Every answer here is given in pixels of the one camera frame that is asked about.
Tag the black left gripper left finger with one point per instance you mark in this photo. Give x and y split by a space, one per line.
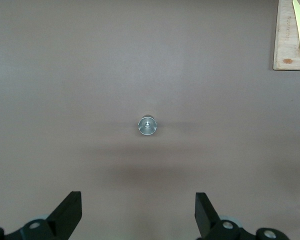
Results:
65 215

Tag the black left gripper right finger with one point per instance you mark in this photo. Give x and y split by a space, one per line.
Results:
205 215

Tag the steel jigger measuring cup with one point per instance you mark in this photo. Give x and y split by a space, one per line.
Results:
147 125

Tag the wooden cutting board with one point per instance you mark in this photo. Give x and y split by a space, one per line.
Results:
285 45

